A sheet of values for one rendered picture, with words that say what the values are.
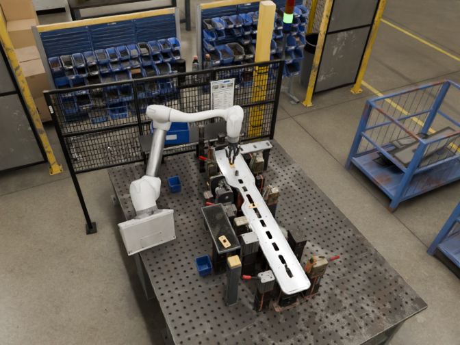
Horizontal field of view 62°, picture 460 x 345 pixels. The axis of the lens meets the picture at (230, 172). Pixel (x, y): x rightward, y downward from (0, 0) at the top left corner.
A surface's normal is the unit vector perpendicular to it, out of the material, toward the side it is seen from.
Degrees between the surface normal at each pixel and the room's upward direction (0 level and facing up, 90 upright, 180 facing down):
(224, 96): 90
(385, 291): 0
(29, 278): 0
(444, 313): 0
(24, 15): 90
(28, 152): 88
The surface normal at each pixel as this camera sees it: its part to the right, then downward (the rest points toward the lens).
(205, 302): 0.04, -0.73
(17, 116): 0.45, 0.64
